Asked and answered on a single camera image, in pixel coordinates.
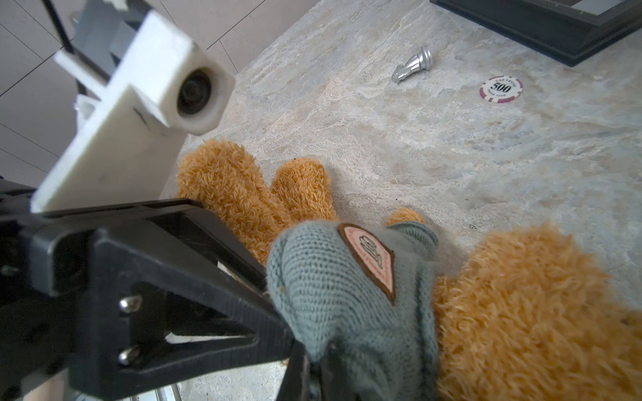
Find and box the grey-green teddy sweater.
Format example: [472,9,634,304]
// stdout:
[267,221,440,400]

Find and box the small metal bolt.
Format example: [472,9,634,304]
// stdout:
[391,46,433,84]

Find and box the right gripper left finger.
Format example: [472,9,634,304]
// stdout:
[276,343,311,401]

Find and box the small metal nut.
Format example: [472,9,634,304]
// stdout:
[479,75,523,104]

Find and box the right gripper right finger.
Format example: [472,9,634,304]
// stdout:
[319,344,358,401]

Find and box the folded black white chessboard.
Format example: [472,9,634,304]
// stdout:
[434,0,641,67]

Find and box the tan teddy bear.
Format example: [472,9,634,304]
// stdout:
[177,140,641,400]

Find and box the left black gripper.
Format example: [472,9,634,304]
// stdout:
[1,180,294,400]

